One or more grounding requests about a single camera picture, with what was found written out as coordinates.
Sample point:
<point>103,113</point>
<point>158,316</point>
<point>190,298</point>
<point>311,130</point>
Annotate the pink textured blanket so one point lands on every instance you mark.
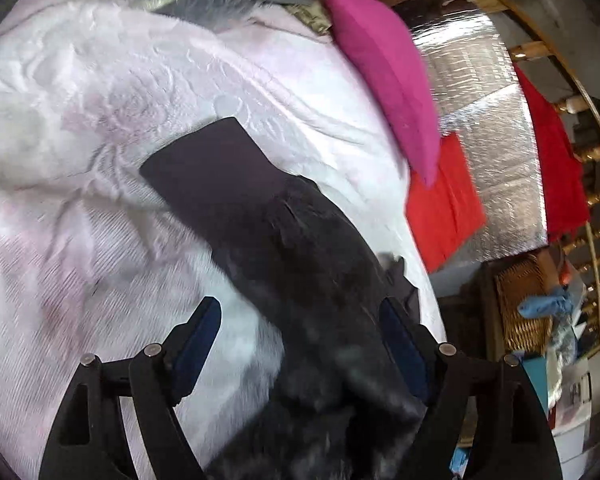
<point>105,110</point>

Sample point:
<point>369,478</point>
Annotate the wicker basket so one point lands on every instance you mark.
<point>522,310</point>

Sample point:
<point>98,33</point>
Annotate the hanging red cloth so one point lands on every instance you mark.
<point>555,160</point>

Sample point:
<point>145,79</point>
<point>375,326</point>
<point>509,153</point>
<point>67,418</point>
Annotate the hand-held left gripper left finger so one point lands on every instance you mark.
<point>200,335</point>

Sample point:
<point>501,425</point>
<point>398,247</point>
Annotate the wooden spindle railing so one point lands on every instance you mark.
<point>530,50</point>

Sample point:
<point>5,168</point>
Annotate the magenta pillow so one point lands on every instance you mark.
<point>380,60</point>

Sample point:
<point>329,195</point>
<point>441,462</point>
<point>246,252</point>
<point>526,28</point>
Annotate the blue cloth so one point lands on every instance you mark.
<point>545,306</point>

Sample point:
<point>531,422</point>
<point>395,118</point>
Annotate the folded red cloth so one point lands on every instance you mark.
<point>445,205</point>

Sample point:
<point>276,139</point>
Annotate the silver foil panel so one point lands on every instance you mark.
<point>495,135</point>

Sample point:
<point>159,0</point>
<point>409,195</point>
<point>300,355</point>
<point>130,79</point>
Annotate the teal box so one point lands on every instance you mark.
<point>536,380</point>

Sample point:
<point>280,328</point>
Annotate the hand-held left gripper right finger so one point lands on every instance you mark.
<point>402,347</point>

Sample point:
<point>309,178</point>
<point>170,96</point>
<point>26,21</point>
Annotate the black faded jeans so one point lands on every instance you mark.
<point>305,260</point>

